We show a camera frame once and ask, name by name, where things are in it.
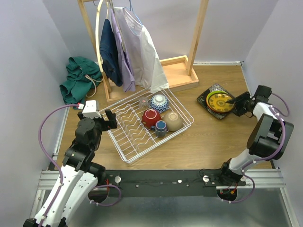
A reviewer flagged white t-shirt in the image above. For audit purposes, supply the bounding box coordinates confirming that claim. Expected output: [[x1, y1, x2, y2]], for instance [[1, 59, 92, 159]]
[[114, 7, 169, 93]]

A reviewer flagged white wire dish rack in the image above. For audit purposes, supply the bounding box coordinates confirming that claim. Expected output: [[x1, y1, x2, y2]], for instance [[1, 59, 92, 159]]
[[100, 88, 194, 164]]

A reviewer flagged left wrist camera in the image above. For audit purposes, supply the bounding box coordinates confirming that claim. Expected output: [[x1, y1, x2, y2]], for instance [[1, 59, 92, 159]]
[[78, 100, 101, 119]]

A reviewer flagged blue wire hanger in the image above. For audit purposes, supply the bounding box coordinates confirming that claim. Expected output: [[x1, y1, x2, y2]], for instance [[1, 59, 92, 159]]
[[123, 0, 143, 27]]

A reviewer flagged purple cable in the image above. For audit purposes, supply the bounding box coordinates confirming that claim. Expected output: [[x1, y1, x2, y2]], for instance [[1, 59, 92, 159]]
[[227, 92, 290, 204], [35, 104, 86, 227]]

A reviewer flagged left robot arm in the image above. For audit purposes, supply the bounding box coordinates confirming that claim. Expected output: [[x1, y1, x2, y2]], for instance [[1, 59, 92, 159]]
[[23, 109, 118, 227]]

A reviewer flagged beige ceramic bowl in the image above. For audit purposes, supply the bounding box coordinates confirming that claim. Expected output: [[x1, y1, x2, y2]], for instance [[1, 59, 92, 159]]
[[163, 112, 183, 131]]

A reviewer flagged blue white patterned bowl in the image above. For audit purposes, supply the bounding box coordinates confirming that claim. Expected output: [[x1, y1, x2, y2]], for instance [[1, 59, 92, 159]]
[[150, 94, 169, 113]]

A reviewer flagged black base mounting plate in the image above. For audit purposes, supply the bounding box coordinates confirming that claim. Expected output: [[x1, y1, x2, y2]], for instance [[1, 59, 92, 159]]
[[88, 169, 245, 201]]

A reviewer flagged black floral square plate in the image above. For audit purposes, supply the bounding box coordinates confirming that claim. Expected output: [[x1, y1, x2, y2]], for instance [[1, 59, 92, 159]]
[[196, 84, 234, 120]]

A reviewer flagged amber glass plate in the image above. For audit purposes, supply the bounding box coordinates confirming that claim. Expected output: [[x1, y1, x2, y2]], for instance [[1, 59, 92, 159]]
[[209, 93, 234, 113]]

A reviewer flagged lime green plate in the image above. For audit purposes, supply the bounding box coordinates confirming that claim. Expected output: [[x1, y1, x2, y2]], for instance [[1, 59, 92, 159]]
[[206, 90, 226, 111]]

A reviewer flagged navy blue garment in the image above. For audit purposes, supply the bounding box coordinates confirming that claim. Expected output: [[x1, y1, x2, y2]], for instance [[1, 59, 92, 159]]
[[99, 19, 123, 87]]

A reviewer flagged clear glass cup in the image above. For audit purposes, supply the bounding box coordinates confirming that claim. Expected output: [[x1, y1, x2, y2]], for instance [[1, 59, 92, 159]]
[[139, 96, 150, 110]]

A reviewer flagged lavender shirt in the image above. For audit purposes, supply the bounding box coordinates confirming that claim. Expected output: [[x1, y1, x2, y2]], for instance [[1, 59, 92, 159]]
[[110, 9, 135, 92]]

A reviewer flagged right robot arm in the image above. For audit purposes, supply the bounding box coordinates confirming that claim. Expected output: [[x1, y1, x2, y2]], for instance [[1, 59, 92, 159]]
[[218, 85, 294, 185]]

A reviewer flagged red bowl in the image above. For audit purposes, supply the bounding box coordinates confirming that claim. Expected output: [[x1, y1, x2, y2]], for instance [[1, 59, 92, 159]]
[[141, 109, 161, 129]]

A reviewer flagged aluminium frame rail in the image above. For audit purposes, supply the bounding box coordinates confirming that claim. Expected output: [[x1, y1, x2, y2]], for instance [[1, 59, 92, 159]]
[[23, 105, 78, 227]]

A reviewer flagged dark blue cup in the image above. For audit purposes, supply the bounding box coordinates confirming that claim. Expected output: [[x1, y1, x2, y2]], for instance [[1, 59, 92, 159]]
[[151, 120, 167, 138]]

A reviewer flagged green hoodie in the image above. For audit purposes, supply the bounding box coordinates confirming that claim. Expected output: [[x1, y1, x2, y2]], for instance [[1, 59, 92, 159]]
[[59, 56, 103, 105]]

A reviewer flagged wooden clothes rack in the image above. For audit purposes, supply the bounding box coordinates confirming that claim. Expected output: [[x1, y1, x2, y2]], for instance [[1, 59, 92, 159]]
[[78, 0, 209, 103]]

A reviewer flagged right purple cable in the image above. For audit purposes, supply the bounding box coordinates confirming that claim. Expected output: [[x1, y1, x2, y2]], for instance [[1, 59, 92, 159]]
[[227, 92, 290, 204]]

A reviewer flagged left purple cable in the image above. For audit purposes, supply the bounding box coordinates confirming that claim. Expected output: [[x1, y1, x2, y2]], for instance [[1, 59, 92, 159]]
[[35, 104, 86, 227]]

